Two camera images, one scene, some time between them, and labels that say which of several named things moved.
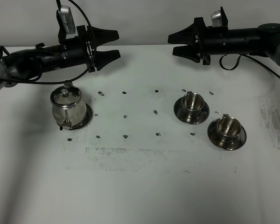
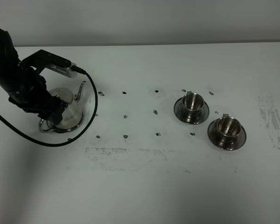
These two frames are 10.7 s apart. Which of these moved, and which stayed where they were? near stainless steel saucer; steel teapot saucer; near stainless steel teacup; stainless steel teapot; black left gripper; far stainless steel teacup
Moved: black left gripper; stainless steel teapot; steel teapot saucer
Stayed: near stainless steel teacup; far stainless steel teacup; near stainless steel saucer
